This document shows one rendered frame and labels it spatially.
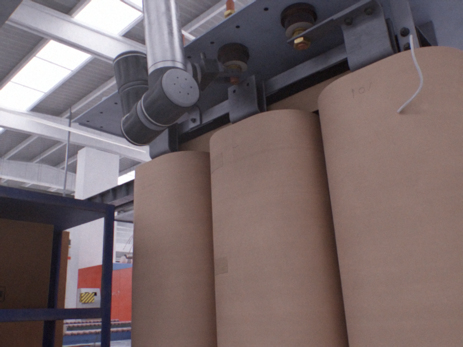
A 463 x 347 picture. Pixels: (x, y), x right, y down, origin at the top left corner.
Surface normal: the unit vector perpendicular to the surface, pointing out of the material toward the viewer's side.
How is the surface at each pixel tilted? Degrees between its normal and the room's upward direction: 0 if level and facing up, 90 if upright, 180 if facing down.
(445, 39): 180
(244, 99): 90
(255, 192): 90
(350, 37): 90
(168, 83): 88
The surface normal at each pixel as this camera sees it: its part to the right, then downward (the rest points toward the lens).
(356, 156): -0.71, -0.19
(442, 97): -0.11, -0.32
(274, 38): 0.05, 0.94
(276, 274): -0.39, -0.29
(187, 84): 0.59, -0.34
